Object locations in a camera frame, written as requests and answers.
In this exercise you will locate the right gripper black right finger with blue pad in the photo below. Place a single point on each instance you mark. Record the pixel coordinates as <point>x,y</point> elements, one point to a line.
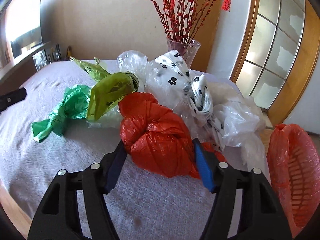
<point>261,216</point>

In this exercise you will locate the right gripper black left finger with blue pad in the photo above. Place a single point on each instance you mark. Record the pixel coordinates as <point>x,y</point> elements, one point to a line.
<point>57,216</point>

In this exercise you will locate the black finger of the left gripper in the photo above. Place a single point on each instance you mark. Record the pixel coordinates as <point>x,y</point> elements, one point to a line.
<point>12,98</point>

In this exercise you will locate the dark green plastic bag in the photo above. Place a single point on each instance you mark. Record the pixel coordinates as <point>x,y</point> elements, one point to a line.
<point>73,106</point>

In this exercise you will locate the olive green plastic bag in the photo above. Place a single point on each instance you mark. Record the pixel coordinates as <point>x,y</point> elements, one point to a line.
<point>108,92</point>

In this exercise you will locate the milky white plastic bag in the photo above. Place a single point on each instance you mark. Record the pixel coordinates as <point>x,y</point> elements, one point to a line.
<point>242,122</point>

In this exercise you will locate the red plastic bag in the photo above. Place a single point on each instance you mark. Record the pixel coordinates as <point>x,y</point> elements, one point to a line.
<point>155,137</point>

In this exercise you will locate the clear knotted plastic bag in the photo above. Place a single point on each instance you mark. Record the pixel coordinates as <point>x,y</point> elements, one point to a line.
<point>136,63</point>

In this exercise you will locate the white paw print bag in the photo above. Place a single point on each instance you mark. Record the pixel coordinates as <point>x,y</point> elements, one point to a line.
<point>176,87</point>

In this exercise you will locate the dark tv cabinet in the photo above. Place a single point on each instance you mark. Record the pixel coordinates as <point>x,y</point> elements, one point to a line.
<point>17,64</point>

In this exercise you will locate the red lined laundry basket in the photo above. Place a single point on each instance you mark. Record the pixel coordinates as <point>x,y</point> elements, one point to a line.
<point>293,164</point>

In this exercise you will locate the black television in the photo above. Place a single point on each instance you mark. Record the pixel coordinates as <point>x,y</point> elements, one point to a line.
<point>22,26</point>

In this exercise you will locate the lilac towel table cover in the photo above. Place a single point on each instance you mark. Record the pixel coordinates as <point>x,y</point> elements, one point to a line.
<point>143,205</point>

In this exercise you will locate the light green plastic bag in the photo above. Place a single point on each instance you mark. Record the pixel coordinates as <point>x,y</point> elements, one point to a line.
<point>94,70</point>

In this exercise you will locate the glass vase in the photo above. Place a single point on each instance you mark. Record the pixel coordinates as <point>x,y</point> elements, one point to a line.
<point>187,51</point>

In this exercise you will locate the frosted glass sliding door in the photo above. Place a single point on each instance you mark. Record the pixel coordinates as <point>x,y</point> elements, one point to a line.
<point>278,55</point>

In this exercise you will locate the red berry branches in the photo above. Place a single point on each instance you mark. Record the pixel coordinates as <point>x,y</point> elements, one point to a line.
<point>182,19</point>

